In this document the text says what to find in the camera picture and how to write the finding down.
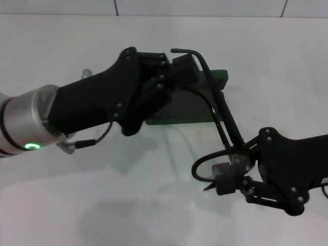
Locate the black thin-framed glasses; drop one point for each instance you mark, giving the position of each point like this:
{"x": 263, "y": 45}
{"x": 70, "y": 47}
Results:
{"x": 226, "y": 110}

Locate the green glasses case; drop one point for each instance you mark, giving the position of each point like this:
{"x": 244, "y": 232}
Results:
{"x": 184, "y": 107}

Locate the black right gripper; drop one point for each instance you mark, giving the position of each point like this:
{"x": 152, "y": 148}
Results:
{"x": 287, "y": 164}

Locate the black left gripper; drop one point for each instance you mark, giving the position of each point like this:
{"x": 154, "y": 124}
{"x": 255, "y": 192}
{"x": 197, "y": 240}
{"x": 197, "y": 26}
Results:
{"x": 102, "y": 97}

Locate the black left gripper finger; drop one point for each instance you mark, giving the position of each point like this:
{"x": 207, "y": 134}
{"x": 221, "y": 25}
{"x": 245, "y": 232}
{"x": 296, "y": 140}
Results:
{"x": 184, "y": 61}
{"x": 187, "y": 78}

